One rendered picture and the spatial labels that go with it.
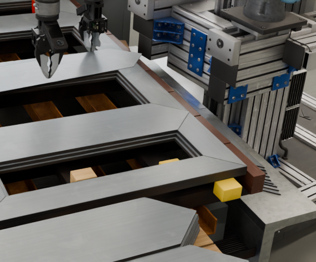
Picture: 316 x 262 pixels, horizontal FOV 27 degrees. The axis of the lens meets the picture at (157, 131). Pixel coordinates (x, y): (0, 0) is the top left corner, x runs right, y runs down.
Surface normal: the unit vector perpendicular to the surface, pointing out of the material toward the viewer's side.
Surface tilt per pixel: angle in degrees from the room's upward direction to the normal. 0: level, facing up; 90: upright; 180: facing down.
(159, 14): 90
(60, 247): 0
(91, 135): 0
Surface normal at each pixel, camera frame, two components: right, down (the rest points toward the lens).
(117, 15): 0.44, 0.48
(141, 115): 0.07, -0.87
